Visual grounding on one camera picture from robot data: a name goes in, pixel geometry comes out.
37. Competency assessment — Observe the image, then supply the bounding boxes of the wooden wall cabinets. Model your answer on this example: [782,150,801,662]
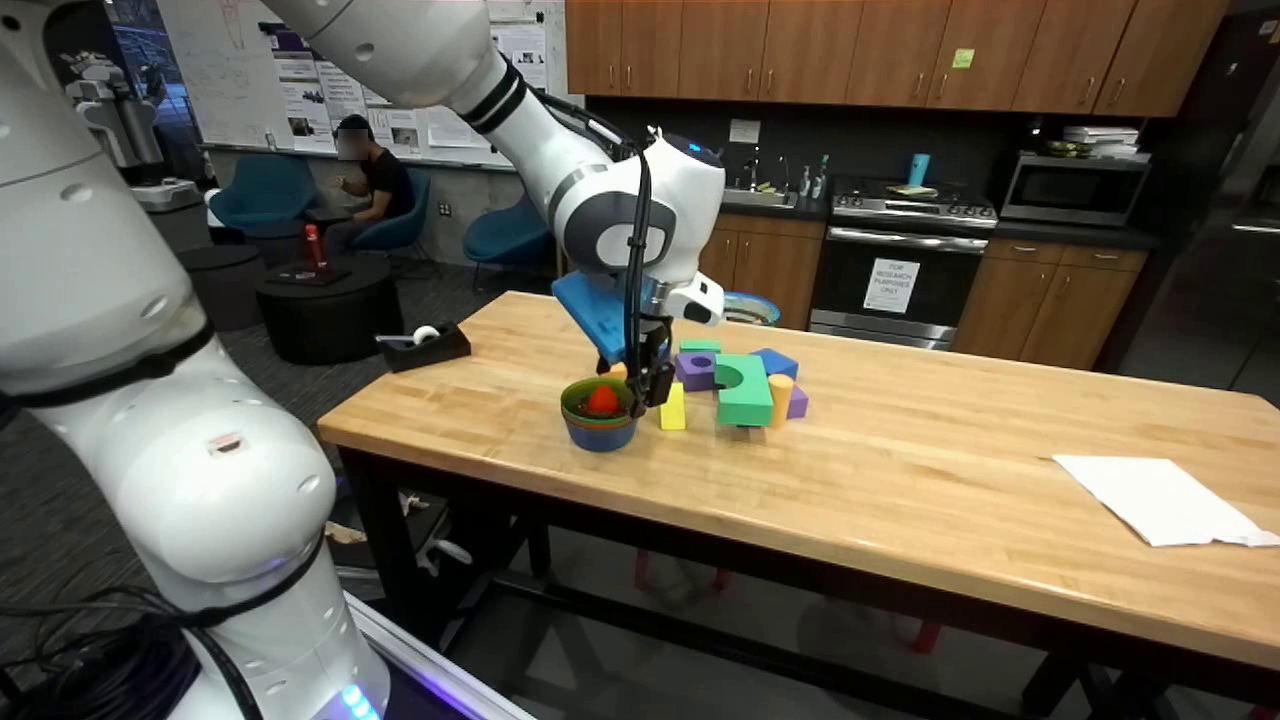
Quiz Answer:
[564,0,1230,119]

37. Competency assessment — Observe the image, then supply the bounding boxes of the yellow wedge block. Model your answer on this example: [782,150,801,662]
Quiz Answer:
[652,380,691,436]

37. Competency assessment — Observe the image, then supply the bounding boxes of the orange plastic bowl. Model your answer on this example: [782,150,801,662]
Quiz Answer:
[554,393,638,436]

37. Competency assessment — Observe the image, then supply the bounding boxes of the narrow wooden base cabinet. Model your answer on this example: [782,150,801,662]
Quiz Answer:
[954,236,1151,373]

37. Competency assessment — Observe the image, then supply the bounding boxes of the purple block with hole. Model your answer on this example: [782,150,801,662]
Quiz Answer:
[670,347,725,395]

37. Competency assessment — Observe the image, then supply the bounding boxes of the black round ottoman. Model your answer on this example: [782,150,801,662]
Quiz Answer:
[253,254,405,367]

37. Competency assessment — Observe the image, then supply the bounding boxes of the red bottle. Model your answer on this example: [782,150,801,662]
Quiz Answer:
[298,216,330,275]

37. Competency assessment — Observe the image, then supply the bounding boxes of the stainless steel oven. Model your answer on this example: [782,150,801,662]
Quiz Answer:
[807,181,1002,351]

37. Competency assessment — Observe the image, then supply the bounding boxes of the white printed notice sheet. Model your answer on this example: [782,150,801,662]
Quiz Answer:
[860,257,924,320]

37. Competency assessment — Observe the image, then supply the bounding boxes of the black microwave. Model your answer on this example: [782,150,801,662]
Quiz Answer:
[995,150,1155,233]

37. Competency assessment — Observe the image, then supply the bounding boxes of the white bowls stack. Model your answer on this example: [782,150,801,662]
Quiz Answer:
[1059,126,1144,160]

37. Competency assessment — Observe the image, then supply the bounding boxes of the stainless steel refrigerator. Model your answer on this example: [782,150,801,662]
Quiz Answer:
[1110,14,1280,404]

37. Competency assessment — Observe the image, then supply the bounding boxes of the green arch foam block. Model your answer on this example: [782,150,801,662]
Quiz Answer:
[712,347,774,432]

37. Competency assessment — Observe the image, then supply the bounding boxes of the steel kitchen sink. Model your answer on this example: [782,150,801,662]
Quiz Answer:
[721,181,804,216]

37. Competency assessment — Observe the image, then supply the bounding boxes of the blue flat block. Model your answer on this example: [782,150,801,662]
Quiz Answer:
[753,345,804,385]

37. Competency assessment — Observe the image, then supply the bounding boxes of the white robot base platform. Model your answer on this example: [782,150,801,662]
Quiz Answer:
[330,594,536,720]

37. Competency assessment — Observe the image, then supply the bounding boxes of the light blue chair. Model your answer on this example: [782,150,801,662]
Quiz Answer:
[721,286,788,334]

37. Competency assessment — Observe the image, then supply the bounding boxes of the white wall poster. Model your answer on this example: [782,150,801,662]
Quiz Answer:
[490,0,564,95]

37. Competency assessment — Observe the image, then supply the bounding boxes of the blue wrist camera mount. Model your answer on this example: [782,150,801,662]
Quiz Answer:
[548,270,642,367]

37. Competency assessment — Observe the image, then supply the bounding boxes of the black metal table frame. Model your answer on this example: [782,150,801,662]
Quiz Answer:
[351,452,1280,720]

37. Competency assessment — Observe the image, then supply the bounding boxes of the green plastic bowl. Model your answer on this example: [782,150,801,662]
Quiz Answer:
[554,376,638,430]

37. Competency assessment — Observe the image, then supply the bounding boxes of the wide wooden base cabinet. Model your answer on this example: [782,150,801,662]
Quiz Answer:
[695,210,829,334]

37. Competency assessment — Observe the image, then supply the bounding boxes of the white paper sheet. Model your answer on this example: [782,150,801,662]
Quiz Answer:
[1053,452,1280,551]

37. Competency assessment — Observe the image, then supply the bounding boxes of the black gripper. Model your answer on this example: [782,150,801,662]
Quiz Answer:
[625,317,678,416]

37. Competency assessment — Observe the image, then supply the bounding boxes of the teal armchair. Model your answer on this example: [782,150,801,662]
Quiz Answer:
[207,150,324,245]
[458,198,559,275]

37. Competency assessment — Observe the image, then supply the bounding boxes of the black tape dispenser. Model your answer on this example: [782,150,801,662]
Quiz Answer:
[372,320,475,376]

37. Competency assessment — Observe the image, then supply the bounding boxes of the seated person in black shirt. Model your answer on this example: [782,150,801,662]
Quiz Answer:
[324,114,418,257]

